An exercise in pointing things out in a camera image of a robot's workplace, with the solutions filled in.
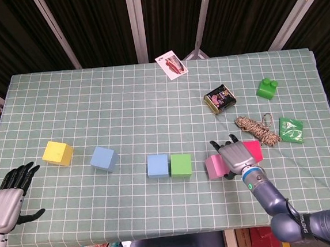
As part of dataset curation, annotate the magenta red foam cube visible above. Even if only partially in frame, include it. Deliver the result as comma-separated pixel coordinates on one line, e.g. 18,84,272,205
243,140,264,163

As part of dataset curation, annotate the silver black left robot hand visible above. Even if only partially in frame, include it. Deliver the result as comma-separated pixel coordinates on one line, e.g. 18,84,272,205
0,161,48,233

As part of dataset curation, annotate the pink foam cube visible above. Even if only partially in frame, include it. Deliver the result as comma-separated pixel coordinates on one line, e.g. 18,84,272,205
204,153,230,181

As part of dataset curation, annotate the white playing card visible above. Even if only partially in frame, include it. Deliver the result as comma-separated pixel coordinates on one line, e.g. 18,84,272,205
154,48,189,82

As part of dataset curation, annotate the dark brown pleated curtain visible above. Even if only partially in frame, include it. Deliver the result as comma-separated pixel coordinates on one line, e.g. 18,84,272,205
0,0,330,139

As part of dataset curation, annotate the speckled rope bundle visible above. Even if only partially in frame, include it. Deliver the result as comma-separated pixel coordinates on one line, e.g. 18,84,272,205
234,112,283,151

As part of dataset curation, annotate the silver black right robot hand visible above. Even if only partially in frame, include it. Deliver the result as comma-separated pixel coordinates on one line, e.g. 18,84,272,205
208,131,263,182

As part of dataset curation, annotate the green studded toy brick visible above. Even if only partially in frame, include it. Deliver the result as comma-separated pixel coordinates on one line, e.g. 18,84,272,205
255,77,281,101

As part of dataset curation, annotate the yellow foam cube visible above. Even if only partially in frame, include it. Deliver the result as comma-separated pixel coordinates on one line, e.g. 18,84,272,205
41,139,75,169

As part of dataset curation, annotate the green foam cube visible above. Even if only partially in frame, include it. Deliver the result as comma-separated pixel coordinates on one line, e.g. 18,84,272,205
169,153,194,179

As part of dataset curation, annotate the green checked tablecloth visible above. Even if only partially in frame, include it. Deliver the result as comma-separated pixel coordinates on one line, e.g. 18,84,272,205
0,45,330,247

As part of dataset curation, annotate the black printed tin can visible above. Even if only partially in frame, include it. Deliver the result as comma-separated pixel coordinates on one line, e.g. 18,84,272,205
202,83,238,117

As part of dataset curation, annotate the light blue foam cube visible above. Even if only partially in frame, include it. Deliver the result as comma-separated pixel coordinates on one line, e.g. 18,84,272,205
89,145,120,176
146,153,170,180

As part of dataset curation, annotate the red box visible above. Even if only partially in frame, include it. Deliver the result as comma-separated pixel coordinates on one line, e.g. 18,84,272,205
249,225,282,247

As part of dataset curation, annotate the green foil sachet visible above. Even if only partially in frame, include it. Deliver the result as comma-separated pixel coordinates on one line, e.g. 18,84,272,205
277,115,305,147

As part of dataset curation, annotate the white frame post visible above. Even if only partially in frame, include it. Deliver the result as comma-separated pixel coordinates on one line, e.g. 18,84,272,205
263,0,328,52
32,0,83,73
177,0,221,61
124,0,150,65

